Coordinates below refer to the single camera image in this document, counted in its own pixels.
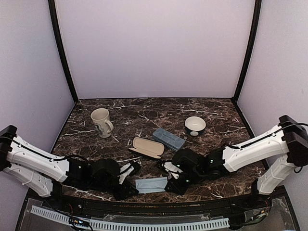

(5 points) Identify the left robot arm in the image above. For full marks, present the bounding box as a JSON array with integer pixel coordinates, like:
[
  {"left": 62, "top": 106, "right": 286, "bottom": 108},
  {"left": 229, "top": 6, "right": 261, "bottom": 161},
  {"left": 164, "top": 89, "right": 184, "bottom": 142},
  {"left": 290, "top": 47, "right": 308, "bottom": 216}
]
[{"left": 0, "top": 125, "right": 141, "bottom": 210}]

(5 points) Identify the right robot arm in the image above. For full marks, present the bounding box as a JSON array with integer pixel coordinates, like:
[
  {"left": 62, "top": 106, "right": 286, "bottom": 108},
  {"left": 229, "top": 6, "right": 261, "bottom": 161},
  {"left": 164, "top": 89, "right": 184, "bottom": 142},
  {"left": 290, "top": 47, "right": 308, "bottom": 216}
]
[{"left": 161, "top": 115, "right": 308, "bottom": 209}]

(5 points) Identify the black frame post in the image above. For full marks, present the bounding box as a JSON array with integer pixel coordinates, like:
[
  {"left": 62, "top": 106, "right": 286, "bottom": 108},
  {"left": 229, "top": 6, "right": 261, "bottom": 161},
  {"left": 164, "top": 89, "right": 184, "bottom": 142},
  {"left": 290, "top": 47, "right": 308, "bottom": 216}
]
[
  {"left": 48, "top": 0, "right": 79, "bottom": 104},
  {"left": 233, "top": 0, "right": 262, "bottom": 103}
]

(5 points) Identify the cream paper cup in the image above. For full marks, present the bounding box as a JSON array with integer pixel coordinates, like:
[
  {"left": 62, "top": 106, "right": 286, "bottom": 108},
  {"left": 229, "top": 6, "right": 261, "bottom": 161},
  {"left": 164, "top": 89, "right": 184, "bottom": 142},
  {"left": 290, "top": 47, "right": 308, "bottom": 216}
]
[{"left": 90, "top": 108, "right": 114, "bottom": 139}]

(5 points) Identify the grey glasses case green lining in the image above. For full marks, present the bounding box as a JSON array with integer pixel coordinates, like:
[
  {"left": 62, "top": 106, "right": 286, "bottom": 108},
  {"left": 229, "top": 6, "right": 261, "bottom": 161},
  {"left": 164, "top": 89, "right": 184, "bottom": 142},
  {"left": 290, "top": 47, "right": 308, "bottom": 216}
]
[{"left": 153, "top": 128, "right": 185, "bottom": 151}]

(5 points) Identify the left black frame post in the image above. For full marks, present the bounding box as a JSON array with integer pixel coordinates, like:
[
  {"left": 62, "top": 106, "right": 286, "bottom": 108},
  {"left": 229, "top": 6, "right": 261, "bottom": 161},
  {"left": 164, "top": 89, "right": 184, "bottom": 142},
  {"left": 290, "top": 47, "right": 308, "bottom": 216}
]
[{"left": 48, "top": 0, "right": 79, "bottom": 104}]

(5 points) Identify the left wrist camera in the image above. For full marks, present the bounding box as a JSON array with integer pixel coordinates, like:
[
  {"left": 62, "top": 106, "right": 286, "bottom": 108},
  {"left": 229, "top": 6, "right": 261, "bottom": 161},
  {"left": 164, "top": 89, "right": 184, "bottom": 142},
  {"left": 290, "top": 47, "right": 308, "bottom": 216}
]
[{"left": 118, "top": 160, "right": 141, "bottom": 185}]

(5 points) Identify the cream bowl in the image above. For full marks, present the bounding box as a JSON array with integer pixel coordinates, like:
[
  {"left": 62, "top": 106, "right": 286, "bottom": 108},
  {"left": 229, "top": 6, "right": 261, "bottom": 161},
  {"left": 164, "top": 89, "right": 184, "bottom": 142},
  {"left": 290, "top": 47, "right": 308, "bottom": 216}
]
[{"left": 184, "top": 116, "right": 206, "bottom": 137}]

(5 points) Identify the white slotted cable duct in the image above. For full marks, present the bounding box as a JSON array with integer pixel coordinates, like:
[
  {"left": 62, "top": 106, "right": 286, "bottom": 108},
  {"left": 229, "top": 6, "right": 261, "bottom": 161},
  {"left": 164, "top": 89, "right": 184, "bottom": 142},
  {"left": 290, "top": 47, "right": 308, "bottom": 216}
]
[{"left": 30, "top": 205, "right": 230, "bottom": 231}]

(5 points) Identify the black front rail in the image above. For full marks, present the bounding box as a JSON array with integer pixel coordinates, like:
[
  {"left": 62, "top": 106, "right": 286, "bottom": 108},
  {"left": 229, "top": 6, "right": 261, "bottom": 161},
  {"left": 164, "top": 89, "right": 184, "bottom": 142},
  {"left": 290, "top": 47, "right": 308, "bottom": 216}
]
[{"left": 26, "top": 186, "right": 287, "bottom": 217}]

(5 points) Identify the right black frame post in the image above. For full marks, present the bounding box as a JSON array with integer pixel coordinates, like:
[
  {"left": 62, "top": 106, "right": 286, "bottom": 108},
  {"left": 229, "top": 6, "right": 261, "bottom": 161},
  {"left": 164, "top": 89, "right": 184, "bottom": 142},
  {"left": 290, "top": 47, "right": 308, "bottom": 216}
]
[{"left": 233, "top": 0, "right": 262, "bottom": 103}]

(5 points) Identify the blue cleaning cloth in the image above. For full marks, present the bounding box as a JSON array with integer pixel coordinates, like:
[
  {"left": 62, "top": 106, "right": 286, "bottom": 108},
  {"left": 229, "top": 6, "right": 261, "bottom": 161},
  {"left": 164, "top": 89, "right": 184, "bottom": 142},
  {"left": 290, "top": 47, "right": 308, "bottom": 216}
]
[{"left": 135, "top": 177, "right": 167, "bottom": 194}]

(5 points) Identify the black glasses case cream lining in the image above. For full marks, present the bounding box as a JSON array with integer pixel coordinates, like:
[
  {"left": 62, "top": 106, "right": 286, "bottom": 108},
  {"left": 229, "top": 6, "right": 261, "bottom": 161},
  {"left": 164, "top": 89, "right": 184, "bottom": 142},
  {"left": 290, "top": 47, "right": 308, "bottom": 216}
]
[{"left": 129, "top": 137, "right": 165, "bottom": 159}]

